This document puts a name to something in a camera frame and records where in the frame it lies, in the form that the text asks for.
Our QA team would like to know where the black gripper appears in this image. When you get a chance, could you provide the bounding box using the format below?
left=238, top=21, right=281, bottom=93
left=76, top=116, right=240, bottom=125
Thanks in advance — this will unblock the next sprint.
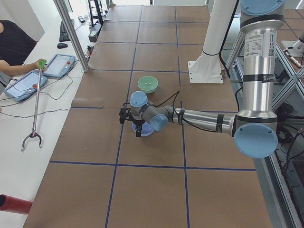
left=132, top=118, right=144, bottom=137

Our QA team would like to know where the blue ceramic bowl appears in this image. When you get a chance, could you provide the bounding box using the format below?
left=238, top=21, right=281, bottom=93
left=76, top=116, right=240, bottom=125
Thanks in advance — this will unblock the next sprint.
left=132, top=122, right=154, bottom=137

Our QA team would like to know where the silver reacher grabber tool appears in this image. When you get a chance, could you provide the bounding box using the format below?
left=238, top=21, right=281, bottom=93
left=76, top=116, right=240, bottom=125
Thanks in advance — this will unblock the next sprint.
left=21, top=69, right=43, bottom=152

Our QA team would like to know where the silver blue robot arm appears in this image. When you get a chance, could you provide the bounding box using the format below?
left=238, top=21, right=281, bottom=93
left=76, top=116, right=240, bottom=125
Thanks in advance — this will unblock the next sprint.
left=120, top=0, right=285, bottom=159

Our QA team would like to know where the green ceramic bowl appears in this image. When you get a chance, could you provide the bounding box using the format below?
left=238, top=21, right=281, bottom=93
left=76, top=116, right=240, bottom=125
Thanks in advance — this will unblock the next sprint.
left=137, top=76, right=158, bottom=94

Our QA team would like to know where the person's hand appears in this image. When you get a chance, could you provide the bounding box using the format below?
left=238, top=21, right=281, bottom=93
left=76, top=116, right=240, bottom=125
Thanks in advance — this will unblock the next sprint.
left=35, top=59, right=47, bottom=71

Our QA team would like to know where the far teach pendant tablet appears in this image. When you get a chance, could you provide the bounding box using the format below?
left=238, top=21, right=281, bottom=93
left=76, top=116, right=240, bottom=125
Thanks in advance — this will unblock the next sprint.
left=42, top=54, right=76, bottom=78

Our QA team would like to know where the teach pendant tablet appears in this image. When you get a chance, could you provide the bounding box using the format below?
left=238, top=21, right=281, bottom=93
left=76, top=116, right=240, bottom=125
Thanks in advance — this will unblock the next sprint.
left=42, top=54, right=76, bottom=78
left=3, top=70, right=39, bottom=102

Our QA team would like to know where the black computer mouse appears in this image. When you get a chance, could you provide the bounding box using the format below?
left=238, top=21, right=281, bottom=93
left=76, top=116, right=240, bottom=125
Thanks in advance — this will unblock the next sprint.
left=57, top=42, right=68, bottom=49

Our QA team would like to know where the near teach pendant tablet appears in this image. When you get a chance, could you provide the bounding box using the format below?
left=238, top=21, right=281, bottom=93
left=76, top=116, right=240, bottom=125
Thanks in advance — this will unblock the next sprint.
left=3, top=70, right=39, bottom=102

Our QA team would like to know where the black keyboard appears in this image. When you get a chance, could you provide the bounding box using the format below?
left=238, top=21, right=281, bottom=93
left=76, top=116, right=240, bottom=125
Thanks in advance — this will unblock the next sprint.
left=59, top=21, right=70, bottom=42

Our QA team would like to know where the red cylinder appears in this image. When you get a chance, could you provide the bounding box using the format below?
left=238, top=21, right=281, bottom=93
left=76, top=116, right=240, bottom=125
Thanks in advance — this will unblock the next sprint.
left=0, top=194, right=32, bottom=214

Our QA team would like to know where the person in black shirt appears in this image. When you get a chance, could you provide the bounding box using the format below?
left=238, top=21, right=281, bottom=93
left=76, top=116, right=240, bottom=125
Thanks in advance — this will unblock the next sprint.
left=0, top=20, right=39, bottom=76

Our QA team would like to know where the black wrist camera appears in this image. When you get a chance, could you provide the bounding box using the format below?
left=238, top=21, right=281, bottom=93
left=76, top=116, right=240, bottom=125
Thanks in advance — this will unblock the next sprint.
left=119, top=108, right=131, bottom=125

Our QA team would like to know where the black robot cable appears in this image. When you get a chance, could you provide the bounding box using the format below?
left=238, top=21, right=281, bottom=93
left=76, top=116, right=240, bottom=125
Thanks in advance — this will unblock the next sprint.
left=123, top=90, right=245, bottom=133

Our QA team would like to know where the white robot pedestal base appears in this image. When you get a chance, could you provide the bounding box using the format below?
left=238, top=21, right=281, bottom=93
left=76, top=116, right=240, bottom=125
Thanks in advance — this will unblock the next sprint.
left=188, top=0, right=238, bottom=84

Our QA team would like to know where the aluminium frame post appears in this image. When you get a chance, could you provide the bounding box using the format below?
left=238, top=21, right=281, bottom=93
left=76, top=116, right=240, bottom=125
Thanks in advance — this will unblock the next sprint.
left=53, top=0, right=89, bottom=72

